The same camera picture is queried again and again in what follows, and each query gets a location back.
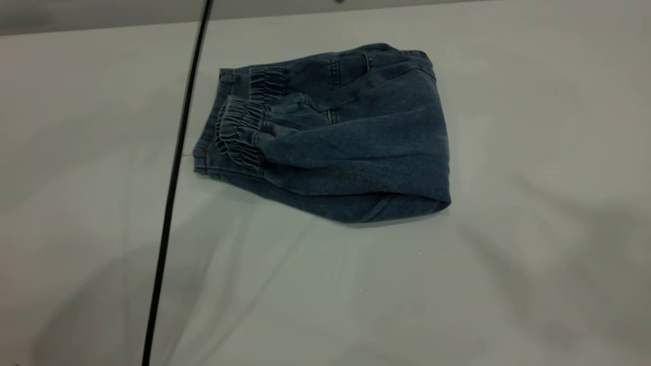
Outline blue denim shorts with print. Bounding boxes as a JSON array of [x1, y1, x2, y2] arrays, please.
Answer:
[[183, 43, 452, 224]]

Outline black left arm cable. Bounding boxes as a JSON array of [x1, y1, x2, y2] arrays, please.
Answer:
[[141, 0, 214, 366]]

